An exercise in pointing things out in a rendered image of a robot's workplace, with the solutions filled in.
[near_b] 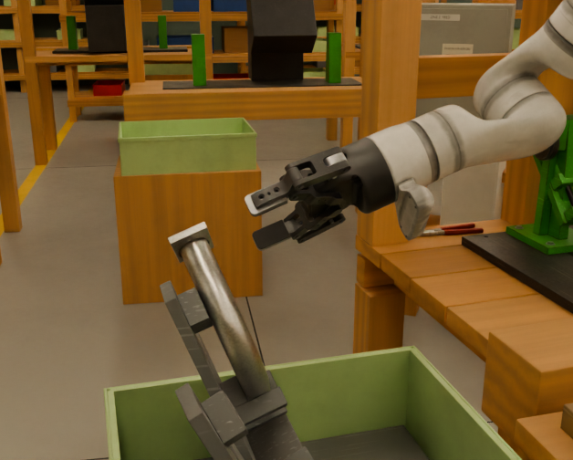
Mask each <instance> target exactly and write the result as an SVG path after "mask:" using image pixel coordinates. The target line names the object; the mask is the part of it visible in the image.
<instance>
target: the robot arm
mask: <svg viewBox="0 0 573 460"><path fill-rule="evenodd" d="M548 68H551V69H553V70H554V71H556V72H557V73H558V74H560V75H562V76H564V77H566V78H570V79H573V0H563V1H562V2H561V4H560V5H559V6H558V7H557V9H556V10H555V11H554V13H553V14H552V15H551V16H550V18H549V19H548V20H547V21H546V23H545V24H544V25H543V26H542V27H541V28H540V29H539V30H538V31H537V32H536V33H535V34H534V35H533V36H531V37H530V38H529V39H528V40H526V41H525V42H524V43H523V44H521V45H520V46H519V47H517V48H516V49H515V50H514V51H512V52H511V53H510V54H508V55H507V56H506V57H504V58H503V59H501V60H500V61H498V62H497V63H496V64H494V65H493V66H492V67H490V68H489V69H488V70H487V71H486V72H485V73H484V74H483V76H482V77H481V78H480V79H479V81H478V82H477V85H476V87H475V90H474V96H473V103H474V107H475V109H476V111H477V112H478V114H479V115H480V116H481V117H482V119H479V118H477V117H475V116H474V115H472V114H471V113H470V112H468V111H467V110H465V109H463V108H461V107H459V106H457V105H447V106H443V107H440V108H439V109H436V110H433V111H430V112H428V113H426V114H424V115H421V116H420V117H418V118H415V119H413V120H410V121H407V122H404V123H402V124H398V125H394V126H391V127H389V128H386V129H384V130H382V131H378V132H376V133H373V134H371V135H370V136H368V137H365V138H363V139H360V140H358V141H354V142H353V143H351V144H348V145H346V146H344V147H342V148H340V147H339V146H337V147H334V148H331V149H328V150H326V151H323V152H319V153H317V154H314V155H311V156H308V157H307V158H304V159H301V160H298V161H295V162H291V163H290V164H288V165H287V166H286V167H285V170H286V174H284V175H283V176H281V177H280V178H279V181H280V182H277V183H273V184H271V185H269V186H267V187H265V188H263V189H261V190H258V191H256V192H254V193H250V194H249V195H247V196H246V197H245V204H246V206H247V208H248V210H249V212H250V214H251V215H252V216H259V215H261V214H264V213H267V212H269V211H271V210H273V209H276V208H277V207H279V206H281V205H284V204H287V203H288V201H287V198H289V200H290V201H298V202H297V203H296V205H295V210H294V211H293V212H292V213H291V214H290V215H288V216H287V217H286V218H285V219H284V220H279V221H277V222H275V223H273V224H271V225H268V226H266V227H263V228H261V229H259V230H256V231H254V232H253V234H252V237H253V239H254V241H255V245H256V247H257V249H258V250H260V251H264V250H266V249H268V248H270V247H272V246H275V245H277V244H280V243H282V242H284V241H286V240H288V239H290V238H291V237H292V239H293V240H295V239H296V240H297V241H298V243H299V244H300V243H304V242H305V241H307V240H308V239H310V238H312V237H314V236H316V235H319V234H321V233H323V232H325V231H327V230H329V229H330V228H332V227H334V226H336V225H339V224H342V223H343V222H344V221H345V220H346V218H345V216H344V214H343V213H342V210H344V209H345V208H347V207H349V206H350V205H355V206H357V207H358V209H359V210H360V211H361V212H362V213H364V214H370V213H372V212H374V211H376V210H379V209H381V208H382V207H384V206H387V205H389V204H392V203H395V206H396V212H397V217H398V222H399V226H400V229H401V231H402V233H403V235H404V236H405V238H406V239H407V240H412V239H413V238H415V237H417V236H420V235H422V234H423V231H424V229H425V226H426V224H427V221H428V219H429V216H430V213H431V210H432V207H433V204H434V198H433V196H432V193H431V192H430V191H429V189H428V188H426V186H427V185H429V184H430V183H433V182H435V181H438V180H440V179H442V178H443V177H446V176H448V175H450V174H452V173H456V172H458V171H460V170H462V169H463V168H466V167H470V166H475V165H482V164H488V163H493V162H504V161H511V160H516V159H522V158H526V157H529V156H532V155H535V154H538V153H540V152H542V151H544V150H546V149H547V148H549V147H550V146H551V145H553V144H554V143H555V142H556V141H557V140H558V139H559V137H560V136H561V134H562V133H563V131H564V129H565V127H566V124H567V115H566V112H565V110H564V109H563V107H562V106H561V104H560V103H559V102H558V101H557V100H556V98H555V97H554V96H553V95H552V94H551V93H550V92H549V91H548V90H547V89H546V88H545V86H544V85H543V84H542V83H541V82H540V81H539V80H538V79H537V78H538V76H539V75H540V74H541V73H542V72H543V71H544V70H546V69H548ZM305 168H310V169H311V170H302V169H305ZM299 216H300V217H299ZM283 221H284V222H283ZM308 230H310V231H308Z"/></svg>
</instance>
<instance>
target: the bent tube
mask: <svg viewBox="0 0 573 460"><path fill-rule="evenodd" d="M168 240H169V242H170V244H171V246H172V249H173V251H174V253H175V255H176V256H177V258H178V260H179V262H180V263H181V262H183V261H184V263H185V265H186V267H187V269H188V271H189V273H190V276H191V278H192V280H193V283H194V285H195V287H196V289H197V291H198V293H199V296H200V298H201V300H202V302H203V305H204V307H205V309H206V311H207V314H208V316H209V318H210V320H211V322H212V324H213V326H214V329H215V331H216V333H217V336H218V338H219V340H220V341H221V343H222V346H223V348H224V351H225V353H226V355H227V358H228V360H229V361H230V363H231V365H232V367H233V370H234V373H235V375H236V377H237V379H238V381H239V383H240V385H241V387H242V389H243V391H244V393H245V395H246V397H247V399H248V401H250V400H252V399H254V398H255V397H257V396H259V395H262V394H264V393H266V392H269V391H271V389H270V384H269V379H268V375H267V373H266V368H265V366H264V363H263V362H262V359H261V357H260V355H259V352H258V350H257V348H256V345H255V343H254V341H253V338H252V336H251V334H250V332H249V329H248V327H247V326H246V324H245V320H244V318H243V316H242V314H241V312H240V309H239V307H238V306H237V304H236V302H235V300H234V296H233V294H232V292H231V290H230V288H229V287H228V285H227V283H226V280H225V278H224V275H223V273H222V271H221V269H220V267H219V266H218V263H217V261H216V259H215V257H214V254H213V252H212V250H211V249H212V248H214V244H213V241H212V239H211V237H210V234H209V231H208V228H207V226H206V224H205V222H202V223H200V224H198V225H195V226H193V227H190V228H188V229H186V230H184V231H182V232H180V233H178V234H176V235H172V236H170V237H168Z"/></svg>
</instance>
